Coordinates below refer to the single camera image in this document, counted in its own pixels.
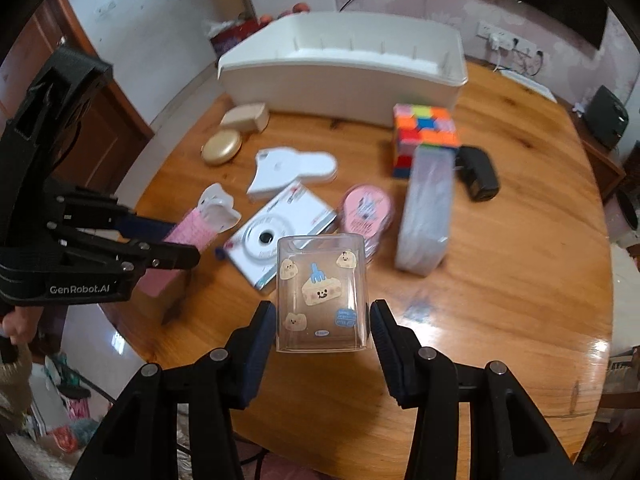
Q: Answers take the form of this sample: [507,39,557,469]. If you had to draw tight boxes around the white compact camera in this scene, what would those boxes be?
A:
[224,181,337,292]

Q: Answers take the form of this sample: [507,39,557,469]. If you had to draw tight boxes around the red patterned tissue box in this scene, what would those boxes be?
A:
[205,18,262,58]

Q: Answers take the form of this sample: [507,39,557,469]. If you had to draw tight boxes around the clear sticker decorated box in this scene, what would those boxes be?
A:
[276,233,370,354]

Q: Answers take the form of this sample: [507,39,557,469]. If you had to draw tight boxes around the clear plastic floss box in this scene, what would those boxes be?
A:
[395,145,454,278]

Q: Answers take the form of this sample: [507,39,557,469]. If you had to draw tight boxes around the multicolour puzzle cube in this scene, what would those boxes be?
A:
[392,104,461,179]

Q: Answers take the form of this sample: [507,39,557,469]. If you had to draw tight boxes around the white wall power outlet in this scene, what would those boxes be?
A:
[476,21,540,58]

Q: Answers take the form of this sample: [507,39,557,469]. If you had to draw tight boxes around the dark green radio speaker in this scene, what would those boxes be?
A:
[582,86,629,151]

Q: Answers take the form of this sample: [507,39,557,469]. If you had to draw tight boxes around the pink correction tape dispenser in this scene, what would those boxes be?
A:
[338,184,395,261]

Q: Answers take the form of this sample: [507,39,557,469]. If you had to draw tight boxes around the person's left hand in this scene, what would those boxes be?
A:
[1,307,43,344]

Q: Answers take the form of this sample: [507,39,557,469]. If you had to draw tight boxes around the black wall charger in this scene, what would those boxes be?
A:
[456,145,500,202]

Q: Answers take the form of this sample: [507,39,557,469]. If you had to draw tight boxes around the beige rectangular case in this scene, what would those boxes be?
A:
[220,103,270,133]

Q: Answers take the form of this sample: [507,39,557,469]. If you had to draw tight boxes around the white router box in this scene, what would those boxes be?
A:
[500,70,556,103]

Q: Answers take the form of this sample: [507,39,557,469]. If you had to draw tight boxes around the white fan-shaped device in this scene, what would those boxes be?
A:
[246,146,337,200]

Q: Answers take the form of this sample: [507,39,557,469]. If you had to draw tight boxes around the white plastic storage bin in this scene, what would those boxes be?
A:
[218,12,468,127]

